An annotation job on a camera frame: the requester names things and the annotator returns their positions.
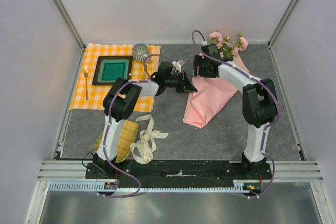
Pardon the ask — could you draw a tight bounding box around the black green square plate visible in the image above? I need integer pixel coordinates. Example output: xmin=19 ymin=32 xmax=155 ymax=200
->
xmin=92 ymin=56 xmax=133 ymax=86

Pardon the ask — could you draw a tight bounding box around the woven bamboo mat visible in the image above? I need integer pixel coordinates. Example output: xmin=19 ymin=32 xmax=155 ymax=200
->
xmin=94 ymin=116 xmax=139 ymax=163

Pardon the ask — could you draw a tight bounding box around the orange white checkered cloth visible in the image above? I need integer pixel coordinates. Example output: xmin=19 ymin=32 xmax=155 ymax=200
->
xmin=68 ymin=42 xmax=161 ymax=112

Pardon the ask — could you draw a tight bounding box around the peach rose stem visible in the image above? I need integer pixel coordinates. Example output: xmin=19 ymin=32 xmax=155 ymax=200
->
xmin=223 ymin=42 xmax=239 ymax=61

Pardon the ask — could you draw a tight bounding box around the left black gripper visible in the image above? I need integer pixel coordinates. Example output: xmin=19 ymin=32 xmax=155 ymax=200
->
xmin=165 ymin=71 xmax=197 ymax=94

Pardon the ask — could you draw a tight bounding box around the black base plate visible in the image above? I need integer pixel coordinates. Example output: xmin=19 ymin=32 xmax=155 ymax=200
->
xmin=85 ymin=158 xmax=272 ymax=188

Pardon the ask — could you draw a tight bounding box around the left aluminium frame post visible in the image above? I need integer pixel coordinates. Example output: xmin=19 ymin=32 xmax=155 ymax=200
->
xmin=52 ymin=0 xmax=86 ymax=51

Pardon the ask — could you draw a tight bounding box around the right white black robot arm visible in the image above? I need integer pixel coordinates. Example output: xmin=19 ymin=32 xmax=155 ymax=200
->
xmin=193 ymin=42 xmax=280 ymax=179

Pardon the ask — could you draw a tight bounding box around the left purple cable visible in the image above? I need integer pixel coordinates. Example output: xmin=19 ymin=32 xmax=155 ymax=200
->
xmin=103 ymin=55 xmax=174 ymax=199

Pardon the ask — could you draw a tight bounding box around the cream ribbon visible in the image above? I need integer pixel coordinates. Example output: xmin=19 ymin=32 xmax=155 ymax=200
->
xmin=130 ymin=115 xmax=169 ymax=165

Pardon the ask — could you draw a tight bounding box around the aluminium frame post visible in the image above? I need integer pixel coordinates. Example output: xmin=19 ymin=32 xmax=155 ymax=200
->
xmin=52 ymin=0 xmax=86 ymax=51
xmin=267 ymin=0 xmax=299 ymax=48

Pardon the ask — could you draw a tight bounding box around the right aluminium frame post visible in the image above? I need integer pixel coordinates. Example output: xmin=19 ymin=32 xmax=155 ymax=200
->
xmin=267 ymin=0 xmax=299 ymax=48

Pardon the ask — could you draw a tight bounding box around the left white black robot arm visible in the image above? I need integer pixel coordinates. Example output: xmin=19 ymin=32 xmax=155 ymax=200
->
xmin=92 ymin=61 xmax=197 ymax=178

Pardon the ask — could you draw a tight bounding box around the gold spoon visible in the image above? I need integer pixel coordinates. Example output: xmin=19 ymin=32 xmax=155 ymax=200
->
xmin=83 ymin=67 xmax=89 ymax=101

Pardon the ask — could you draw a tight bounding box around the pink wrapping paper sheet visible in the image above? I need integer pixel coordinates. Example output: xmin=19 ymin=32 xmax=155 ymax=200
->
xmin=182 ymin=50 xmax=250 ymax=130

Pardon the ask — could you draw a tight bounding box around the cream rose stem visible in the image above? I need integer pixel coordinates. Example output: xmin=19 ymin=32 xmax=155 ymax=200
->
xmin=218 ymin=44 xmax=232 ymax=58

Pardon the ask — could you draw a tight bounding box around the white cable duct strip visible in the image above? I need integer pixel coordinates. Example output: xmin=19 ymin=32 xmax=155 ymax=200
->
xmin=49 ymin=181 xmax=261 ymax=193

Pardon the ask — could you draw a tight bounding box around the grey striped mug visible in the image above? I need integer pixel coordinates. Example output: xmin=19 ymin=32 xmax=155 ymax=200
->
xmin=132 ymin=43 xmax=150 ymax=62

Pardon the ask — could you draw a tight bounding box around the pink rose stem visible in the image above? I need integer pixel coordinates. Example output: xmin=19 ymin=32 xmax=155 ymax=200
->
xmin=207 ymin=31 xmax=230 ymax=49
xmin=231 ymin=33 xmax=248 ymax=56

